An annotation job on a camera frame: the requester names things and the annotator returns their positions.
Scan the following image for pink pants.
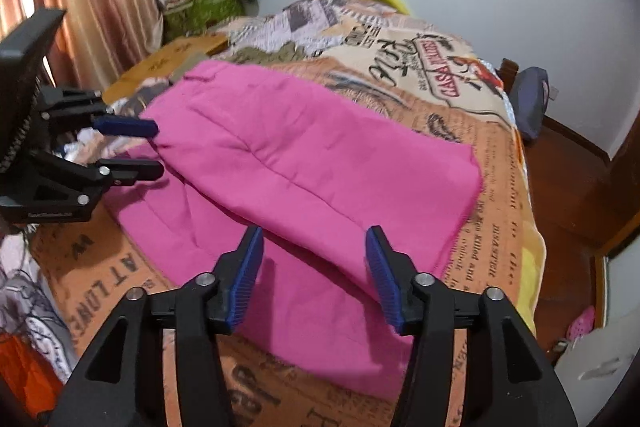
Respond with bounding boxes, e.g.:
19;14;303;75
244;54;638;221
102;59;483;400

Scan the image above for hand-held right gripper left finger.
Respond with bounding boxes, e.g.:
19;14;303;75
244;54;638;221
47;226;265;427

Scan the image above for printed blanket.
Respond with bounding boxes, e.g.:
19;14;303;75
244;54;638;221
30;0;546;427

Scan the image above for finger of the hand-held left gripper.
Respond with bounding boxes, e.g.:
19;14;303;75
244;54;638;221
35;151;165;208
40;88;160;138

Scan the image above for pink shoes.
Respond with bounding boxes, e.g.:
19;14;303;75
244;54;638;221
567;307;597;341

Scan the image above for orange cloth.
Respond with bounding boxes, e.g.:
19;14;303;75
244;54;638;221
0;332;64;404

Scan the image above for blue backpack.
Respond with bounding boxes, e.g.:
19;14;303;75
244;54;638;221
510;67;551;142

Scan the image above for green bag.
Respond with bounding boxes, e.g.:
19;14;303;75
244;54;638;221
162;0;246;45

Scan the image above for white patterned sheet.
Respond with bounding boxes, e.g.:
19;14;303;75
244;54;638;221
0;232;77;383

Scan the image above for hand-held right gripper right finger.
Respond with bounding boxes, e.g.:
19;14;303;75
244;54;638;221
365;226;578;427

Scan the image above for wooden bedpost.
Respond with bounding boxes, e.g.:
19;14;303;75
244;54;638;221
497;58;521;94

